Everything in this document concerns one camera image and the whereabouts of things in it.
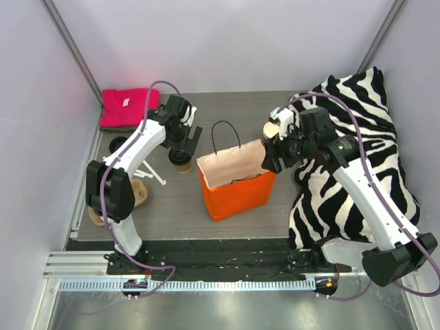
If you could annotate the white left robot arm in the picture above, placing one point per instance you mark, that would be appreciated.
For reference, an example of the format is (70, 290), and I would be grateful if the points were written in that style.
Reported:
(109, 192)

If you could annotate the aluminium front rail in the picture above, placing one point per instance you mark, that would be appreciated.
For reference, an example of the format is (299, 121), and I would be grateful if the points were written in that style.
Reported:
(84, 271)

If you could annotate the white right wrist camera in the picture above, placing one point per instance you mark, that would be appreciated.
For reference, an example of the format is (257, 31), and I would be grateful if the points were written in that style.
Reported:
(284, 118)

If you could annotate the white wrapped straw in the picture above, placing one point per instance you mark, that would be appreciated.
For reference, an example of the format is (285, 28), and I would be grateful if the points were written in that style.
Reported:
(154, 173)
(142, 174)

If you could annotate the black plastic cup lid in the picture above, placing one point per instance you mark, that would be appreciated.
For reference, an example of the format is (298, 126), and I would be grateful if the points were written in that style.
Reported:
(178, 158)

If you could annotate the brown paper cup innermost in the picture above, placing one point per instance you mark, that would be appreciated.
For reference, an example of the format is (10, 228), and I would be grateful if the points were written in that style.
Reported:
(183, 167)

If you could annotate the brown cardboard cup carrier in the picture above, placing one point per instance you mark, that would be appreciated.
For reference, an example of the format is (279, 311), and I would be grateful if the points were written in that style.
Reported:
(140, 193)

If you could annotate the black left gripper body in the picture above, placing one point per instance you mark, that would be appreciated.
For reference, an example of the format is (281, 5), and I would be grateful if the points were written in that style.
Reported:
(192, 140)

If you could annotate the folded pink shirt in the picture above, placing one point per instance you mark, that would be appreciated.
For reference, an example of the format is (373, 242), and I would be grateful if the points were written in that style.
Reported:
(123, 110)

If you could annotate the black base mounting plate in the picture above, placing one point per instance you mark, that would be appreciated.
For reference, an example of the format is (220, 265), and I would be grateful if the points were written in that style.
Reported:
(215, 260)

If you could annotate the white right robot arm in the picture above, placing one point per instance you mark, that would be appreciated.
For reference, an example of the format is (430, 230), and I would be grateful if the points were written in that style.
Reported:
(399, 247)

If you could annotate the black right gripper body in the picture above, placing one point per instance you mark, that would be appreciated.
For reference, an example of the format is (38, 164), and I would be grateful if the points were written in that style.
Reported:
(272, 157)

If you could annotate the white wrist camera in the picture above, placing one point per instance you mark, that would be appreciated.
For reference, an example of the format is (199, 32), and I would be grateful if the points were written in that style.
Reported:
(189, 116)
(284, 118)

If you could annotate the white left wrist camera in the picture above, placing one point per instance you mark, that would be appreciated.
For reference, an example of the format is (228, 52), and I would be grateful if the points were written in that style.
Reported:
(189, 116)

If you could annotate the orange paper gift bag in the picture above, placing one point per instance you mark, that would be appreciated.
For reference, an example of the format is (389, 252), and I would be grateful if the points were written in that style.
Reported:
(232, 180)

